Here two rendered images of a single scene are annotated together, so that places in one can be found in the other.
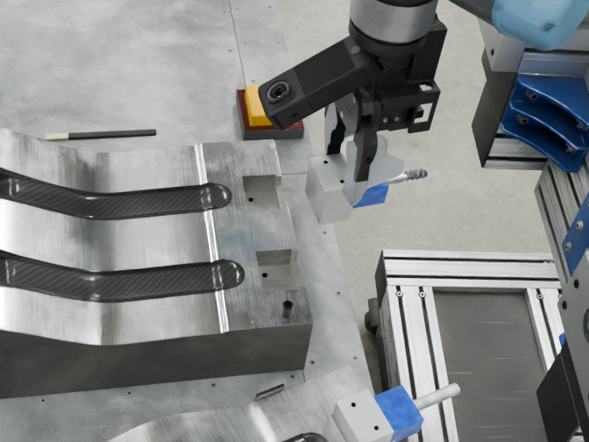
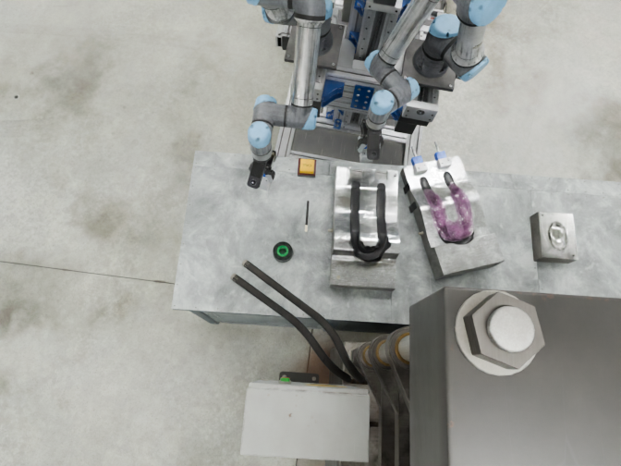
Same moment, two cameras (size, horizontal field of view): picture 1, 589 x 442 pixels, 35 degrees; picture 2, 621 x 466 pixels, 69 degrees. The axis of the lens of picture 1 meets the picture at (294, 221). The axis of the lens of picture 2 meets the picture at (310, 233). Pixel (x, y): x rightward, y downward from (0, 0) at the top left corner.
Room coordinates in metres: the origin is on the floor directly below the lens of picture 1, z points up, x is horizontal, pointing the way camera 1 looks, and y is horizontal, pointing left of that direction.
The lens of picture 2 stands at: (0.66, 0.88, 2.62)
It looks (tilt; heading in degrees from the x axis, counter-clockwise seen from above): 73 degrees down; 282
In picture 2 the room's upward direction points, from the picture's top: 8 degrees clockwise
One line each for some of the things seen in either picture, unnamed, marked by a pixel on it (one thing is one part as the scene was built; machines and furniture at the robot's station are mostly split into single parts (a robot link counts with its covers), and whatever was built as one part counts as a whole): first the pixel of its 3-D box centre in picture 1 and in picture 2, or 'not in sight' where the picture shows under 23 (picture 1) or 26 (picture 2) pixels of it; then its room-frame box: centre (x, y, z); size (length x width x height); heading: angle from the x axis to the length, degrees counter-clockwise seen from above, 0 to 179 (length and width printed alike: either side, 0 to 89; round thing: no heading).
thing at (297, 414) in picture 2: not in sight; (301, 401); (0.59, 0.97, 0.74); 0.31 x 0.22 x 1.47; 16
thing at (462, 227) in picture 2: not in sight; (451, 210); (0.27, 0.06, 0.90); 0.26 x 0.18 x 0.08; 123
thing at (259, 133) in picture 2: not in sight; (260, 138); (1.03, 0.21, 1.25); 0.09 x 0.08 x 0.11; 103
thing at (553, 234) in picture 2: not in sight; (553, 238); (-0.19, 0.00, 0.84); 0.20 x 0.15 x 0.07; 106
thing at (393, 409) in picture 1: (401, 411); (416, 159); (0.46, -0.13, 0.86); 0.13 x 0.05 x 0.05; 123
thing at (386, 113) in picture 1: (385, 71); (372, 128); (0.68, -0.06, 1.09); 0.09 x 0.08 x 0.12; 114
